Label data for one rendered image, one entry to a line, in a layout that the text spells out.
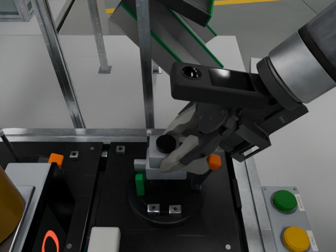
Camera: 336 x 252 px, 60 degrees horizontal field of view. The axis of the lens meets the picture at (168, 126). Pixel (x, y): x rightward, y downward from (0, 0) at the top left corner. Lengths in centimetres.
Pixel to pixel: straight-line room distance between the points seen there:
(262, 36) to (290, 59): 271
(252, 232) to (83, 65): 76
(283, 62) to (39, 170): 26
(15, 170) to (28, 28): 110
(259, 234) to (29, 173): 40
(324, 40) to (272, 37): 272
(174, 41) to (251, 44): 221
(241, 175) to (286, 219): 11
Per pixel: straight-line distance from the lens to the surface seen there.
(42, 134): 70
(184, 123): 43
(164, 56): 59
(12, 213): 21
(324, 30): 34
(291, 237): 55
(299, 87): 34
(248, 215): 56
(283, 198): 58
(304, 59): 33
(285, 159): 78
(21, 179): 27
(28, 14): 141
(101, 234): 50
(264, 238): 55
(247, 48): 282
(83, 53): 112
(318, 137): 87
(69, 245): 53
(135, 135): 65
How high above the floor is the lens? 144
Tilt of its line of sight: 47 degrees down
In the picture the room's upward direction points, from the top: straight up
